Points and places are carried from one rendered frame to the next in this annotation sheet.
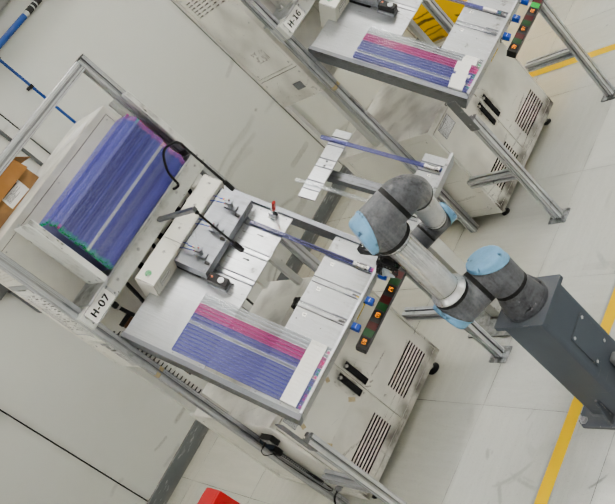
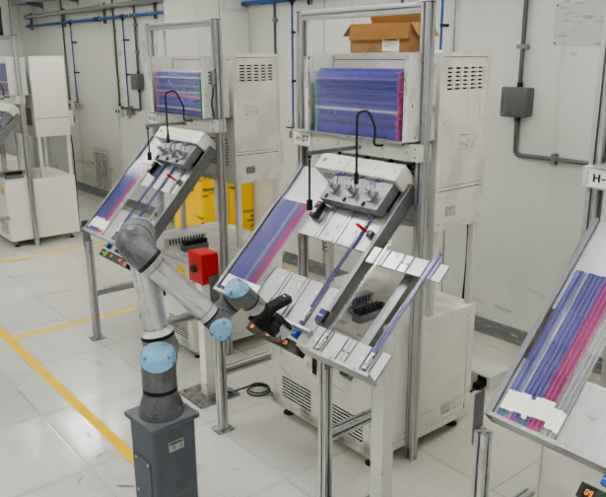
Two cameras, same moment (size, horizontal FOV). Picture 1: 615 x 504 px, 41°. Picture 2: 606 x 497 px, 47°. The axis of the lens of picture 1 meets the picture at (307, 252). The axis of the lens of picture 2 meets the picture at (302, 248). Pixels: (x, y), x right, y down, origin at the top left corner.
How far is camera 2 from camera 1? 3.24 m
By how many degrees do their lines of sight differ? 72
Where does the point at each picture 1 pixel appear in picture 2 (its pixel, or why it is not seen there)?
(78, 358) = (501, 201)
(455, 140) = (562, 461)
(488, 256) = (151, 352)
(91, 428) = (463, 237)
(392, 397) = not seen: hidden behind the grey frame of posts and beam
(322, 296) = (292, 289)
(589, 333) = (145, 476)
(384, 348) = (346, 391)
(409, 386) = not seen: hidden behind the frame
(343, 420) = (296, 361)
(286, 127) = not seen: outside the picture
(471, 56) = (562, 421)
